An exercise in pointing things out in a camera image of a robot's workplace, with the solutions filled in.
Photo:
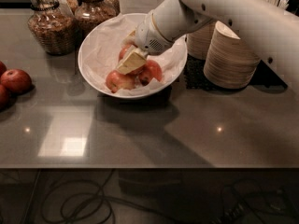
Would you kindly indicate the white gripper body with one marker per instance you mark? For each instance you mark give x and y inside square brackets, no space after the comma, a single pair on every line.
[147,36]

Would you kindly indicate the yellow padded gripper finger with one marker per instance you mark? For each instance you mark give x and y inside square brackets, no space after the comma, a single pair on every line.
[132,62]
[129,40]

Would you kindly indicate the red apple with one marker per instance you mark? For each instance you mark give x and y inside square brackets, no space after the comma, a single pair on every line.
[16,81]
[150,71]
[124,52]
[116,81]

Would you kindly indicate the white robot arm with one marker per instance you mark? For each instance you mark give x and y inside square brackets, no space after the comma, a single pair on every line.
[271,32]

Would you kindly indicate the white ceramic bowl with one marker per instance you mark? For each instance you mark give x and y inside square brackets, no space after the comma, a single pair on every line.
[93,69]

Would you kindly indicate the red apple on table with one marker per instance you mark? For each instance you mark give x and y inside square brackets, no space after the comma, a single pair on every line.
[16,81]

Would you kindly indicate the dark apple lower left edge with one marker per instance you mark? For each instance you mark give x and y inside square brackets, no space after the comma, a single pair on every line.
[4,96]

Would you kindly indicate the dark apple edge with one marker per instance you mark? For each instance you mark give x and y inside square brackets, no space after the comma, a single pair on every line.
[4,96]
[3,68]

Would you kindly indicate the dark apple upper left edge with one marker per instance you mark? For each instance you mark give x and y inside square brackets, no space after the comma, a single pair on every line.
[3,68]

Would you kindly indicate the white paper liner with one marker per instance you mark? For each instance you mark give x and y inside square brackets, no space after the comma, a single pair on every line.
[99,47]

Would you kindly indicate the rear stack paper bowls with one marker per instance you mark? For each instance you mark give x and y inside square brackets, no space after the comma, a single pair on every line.
[198,42]

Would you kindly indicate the stack paper bowls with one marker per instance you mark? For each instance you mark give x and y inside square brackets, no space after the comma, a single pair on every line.
[198,42]
[230,63]

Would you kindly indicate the paper tag on jar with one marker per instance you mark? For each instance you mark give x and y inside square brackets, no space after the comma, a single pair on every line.
[65,8]

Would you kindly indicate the large glass granola jar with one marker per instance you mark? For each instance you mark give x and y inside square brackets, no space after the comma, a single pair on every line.
[54,31]

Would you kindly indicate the front stack paper bowls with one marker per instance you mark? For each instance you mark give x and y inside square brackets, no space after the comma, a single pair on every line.
[230,63]

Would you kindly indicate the black mesh mat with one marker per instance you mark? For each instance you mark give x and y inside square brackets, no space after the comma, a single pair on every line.
[264,79]

